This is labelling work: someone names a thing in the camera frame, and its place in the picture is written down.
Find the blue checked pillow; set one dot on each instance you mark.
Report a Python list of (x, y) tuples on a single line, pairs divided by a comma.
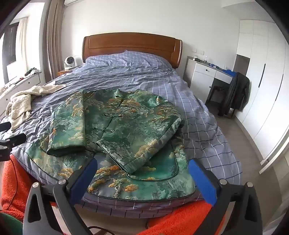
[(126, 58)]

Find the white desk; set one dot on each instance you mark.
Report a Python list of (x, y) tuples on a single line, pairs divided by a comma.
[(199, 74)]

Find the white desk fan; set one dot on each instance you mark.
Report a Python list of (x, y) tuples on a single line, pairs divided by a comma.
[(68, 62)]

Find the white wardrobe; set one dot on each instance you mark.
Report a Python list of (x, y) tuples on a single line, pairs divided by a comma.
[(264, 79)]

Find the blue object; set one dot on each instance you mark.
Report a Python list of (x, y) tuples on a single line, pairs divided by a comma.
[(229, 72)]

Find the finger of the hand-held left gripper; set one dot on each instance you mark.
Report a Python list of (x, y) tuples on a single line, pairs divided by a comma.
[(5, 127), (17, 138)]

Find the window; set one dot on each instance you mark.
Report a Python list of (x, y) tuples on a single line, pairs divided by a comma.
[(10, 43)]

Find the orange fleece clothing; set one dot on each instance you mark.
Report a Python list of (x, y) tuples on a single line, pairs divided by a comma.
[(13, 180)]

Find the wooden headboard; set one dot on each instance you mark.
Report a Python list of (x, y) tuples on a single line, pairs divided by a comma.
[(133, 43)]

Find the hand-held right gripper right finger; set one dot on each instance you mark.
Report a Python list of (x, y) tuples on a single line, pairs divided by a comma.
[(202, 180)]

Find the blue checked duvet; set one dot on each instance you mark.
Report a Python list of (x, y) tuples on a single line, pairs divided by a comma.
[(146, 79)]

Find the beige curtain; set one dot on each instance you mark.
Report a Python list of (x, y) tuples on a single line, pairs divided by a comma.
[(55, 40)]

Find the wooden nightstand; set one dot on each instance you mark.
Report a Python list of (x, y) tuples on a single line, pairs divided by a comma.
[(64, 71)]

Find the dark wooden chair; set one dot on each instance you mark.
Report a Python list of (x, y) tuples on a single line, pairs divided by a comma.
[(214, 92)]

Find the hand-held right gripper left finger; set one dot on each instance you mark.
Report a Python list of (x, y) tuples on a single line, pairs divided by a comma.
[(84, 178)]

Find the green brocade jacket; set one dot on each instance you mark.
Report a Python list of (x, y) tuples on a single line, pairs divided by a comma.
[(135, 126)]

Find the white low drawer cabinet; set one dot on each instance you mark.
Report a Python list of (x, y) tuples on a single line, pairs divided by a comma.
[(27, 82)]

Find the cream fleece blanket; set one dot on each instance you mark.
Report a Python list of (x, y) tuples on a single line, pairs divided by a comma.
[(19, 101)]

